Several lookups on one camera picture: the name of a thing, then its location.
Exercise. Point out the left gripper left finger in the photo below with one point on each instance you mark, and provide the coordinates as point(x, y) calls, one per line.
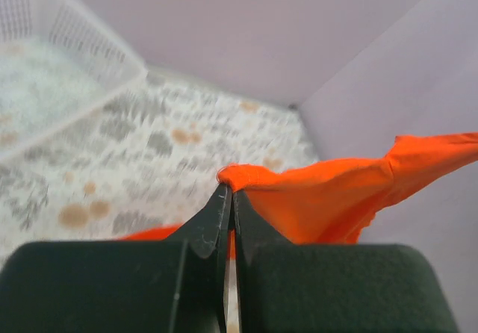
point(178, 284)

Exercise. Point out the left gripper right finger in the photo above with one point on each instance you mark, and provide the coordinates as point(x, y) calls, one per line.
point(287, 287)

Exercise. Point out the orange t-shirt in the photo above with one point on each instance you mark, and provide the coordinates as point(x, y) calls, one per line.
point(332, 201)

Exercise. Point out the floral patterned table mat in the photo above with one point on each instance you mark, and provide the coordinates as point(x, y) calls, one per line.
point(148, 158)

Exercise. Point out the white plastic basket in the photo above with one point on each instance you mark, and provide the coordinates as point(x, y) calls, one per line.
point(59, 62)

